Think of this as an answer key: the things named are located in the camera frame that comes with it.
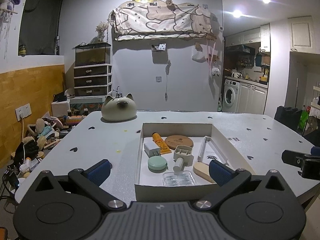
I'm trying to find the black chair back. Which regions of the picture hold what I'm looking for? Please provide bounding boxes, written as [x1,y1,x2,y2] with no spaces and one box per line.
[274,106,303,136]

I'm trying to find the white wall outlet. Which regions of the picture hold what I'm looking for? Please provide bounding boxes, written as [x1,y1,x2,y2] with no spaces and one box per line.
[15,103,32,120]

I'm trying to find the black glove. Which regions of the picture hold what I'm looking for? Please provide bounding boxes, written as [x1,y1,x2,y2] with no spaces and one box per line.
[14,141,39,164]

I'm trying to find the clear plastic case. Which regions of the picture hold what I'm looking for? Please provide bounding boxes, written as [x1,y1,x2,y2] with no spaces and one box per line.
[162,171,196,187]

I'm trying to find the green shopping bag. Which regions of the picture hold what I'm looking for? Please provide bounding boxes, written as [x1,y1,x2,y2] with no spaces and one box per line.
[299,110,311,131]

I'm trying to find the blue face mask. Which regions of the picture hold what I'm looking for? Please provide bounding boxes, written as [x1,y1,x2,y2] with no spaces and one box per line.
[39,127,54,138]

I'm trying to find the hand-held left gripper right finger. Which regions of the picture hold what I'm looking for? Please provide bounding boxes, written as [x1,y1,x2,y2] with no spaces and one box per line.
[192,159,293,211]

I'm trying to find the round cork coaster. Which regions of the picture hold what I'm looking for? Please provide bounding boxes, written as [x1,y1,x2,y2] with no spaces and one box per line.
[165,135,194,151]

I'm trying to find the green round tin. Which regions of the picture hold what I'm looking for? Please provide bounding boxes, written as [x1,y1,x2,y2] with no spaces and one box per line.
[147,156,168,173]

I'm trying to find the purple plush wall hanging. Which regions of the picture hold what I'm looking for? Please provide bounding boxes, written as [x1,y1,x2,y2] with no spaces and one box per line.
[0,0,20,16]

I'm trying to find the white hanging bag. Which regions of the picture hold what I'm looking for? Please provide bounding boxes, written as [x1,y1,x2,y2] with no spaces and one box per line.
[192,50,208,62]

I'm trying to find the dark window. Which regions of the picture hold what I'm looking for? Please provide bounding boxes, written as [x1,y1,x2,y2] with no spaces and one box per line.
[18,0,67,56]

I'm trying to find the narrow white wall cabinet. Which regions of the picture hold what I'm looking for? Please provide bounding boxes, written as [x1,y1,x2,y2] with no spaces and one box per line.
[260,23,271,53]

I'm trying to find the large white wall cabinet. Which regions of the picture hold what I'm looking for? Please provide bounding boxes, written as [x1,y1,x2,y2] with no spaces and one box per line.
[287,16,320,54]

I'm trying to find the colourful crayon row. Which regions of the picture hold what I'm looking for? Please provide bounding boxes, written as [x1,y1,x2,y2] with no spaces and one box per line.
[66,115,87,126]

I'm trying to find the white storage box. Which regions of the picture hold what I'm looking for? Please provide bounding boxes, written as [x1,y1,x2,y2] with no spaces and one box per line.
[51,101,71,118]

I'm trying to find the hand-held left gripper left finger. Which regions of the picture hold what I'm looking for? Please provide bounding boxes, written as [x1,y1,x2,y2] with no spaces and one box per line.
[27,159,128,211]

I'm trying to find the glass fish tank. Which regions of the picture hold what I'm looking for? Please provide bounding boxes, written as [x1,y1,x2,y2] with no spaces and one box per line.
[75,42,112,67]

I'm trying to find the white charging cable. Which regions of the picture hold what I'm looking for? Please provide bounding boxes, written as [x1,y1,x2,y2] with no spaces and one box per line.
[20,116,27,168]

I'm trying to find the hanging grey cable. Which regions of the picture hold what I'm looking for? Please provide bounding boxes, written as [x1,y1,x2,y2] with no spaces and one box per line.
[164,60,172,102]

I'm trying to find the dried flower vase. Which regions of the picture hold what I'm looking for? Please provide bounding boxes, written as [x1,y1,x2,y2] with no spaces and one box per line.
[96,22,109,43]

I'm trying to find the white plastic drawer unit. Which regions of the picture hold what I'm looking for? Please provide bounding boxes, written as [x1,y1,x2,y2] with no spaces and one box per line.
[74,64,113,98]

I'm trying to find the white side shelf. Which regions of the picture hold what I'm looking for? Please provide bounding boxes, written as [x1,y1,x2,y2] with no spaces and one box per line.
[311,82,320,108]

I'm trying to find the printed cartoon cloth cover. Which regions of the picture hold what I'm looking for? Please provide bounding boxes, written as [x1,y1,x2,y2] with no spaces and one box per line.
[110,1,214,41]

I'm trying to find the white kitchen cabinets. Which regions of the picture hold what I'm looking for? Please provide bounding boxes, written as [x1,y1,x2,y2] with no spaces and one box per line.
[225,29,262,47]
[237,81,269,114]

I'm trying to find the beige plastic handled holder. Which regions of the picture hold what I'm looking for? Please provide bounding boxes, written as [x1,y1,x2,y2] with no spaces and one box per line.
[173,145,195,176]

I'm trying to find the white plastic tray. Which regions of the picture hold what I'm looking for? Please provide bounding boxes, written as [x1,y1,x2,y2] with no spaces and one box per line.
[197,136,229,166]

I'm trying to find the white washing machine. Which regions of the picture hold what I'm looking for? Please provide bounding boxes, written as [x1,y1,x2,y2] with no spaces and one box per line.
[222,79,241,113]

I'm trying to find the cat-shaped ceramic lamp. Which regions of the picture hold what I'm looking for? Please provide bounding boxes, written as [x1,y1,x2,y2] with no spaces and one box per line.
[101,93,138,123]

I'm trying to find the white cardboard box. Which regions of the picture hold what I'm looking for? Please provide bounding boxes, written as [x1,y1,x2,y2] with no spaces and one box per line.
[134,122,251,202]

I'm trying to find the white upper kitchen cabinets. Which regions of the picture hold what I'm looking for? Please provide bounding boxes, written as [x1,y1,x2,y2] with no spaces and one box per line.
[225,29,262,47]

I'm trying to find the patterned low cabinet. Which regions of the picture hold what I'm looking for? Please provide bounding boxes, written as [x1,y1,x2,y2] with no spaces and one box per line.
[70,97,106,117]

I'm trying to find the metal wall bracket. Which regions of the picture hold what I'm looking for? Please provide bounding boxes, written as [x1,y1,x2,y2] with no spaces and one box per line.
[151,43,167,53]

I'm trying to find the pink wall ribbon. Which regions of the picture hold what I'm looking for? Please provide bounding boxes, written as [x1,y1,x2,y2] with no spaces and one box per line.
[206,42,218,68]

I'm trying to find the white lower kitchen cabinets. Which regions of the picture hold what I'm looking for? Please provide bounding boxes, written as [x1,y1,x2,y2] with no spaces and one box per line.
[237,81,269,114]

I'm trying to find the wooden oval brush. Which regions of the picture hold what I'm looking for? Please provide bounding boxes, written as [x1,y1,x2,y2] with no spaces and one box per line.
[193,162,217,184]

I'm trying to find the orange cream tube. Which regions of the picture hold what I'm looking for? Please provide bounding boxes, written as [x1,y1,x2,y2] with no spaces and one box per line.
[152,132,172,155]

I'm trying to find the white charger plug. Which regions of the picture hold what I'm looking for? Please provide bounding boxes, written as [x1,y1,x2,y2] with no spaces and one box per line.
[144,142,161,158]

